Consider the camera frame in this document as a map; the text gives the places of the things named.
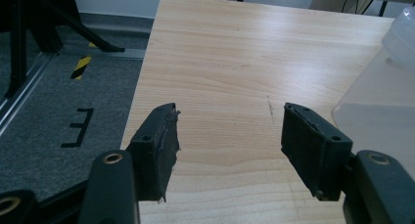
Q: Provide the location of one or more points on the black metal stand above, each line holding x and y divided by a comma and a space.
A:
91, 38

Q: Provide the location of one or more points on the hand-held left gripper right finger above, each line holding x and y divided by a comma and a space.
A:
313, 145

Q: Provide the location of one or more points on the black floor tape marks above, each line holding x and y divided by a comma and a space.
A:
85, 123

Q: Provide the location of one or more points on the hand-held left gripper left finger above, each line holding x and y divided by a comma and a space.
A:
153, 152

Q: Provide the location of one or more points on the clear plastic storage box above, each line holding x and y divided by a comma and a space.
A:
385, 103

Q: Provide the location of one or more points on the yellow and black floor tape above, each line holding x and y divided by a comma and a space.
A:
81, 67

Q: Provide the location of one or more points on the metal floor rail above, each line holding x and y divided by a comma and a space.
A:
23, 87

